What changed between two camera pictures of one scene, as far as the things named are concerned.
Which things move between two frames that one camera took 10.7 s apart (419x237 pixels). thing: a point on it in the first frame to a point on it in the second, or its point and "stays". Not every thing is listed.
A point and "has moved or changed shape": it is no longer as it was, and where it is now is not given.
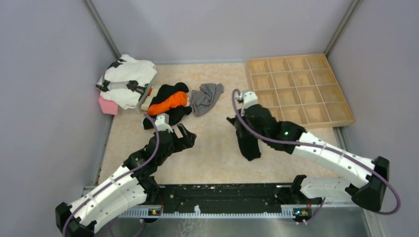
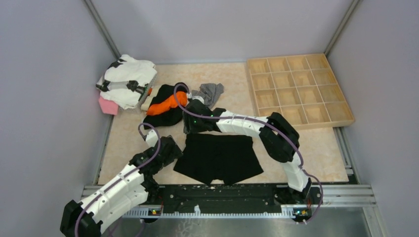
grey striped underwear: (202, 99) stays
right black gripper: (242, 115) to (188, 128)
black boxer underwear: (248, 144) has moved or changed shape
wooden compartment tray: (304, 90) stays
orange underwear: (176, 99) stays
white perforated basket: (137, 109) stays
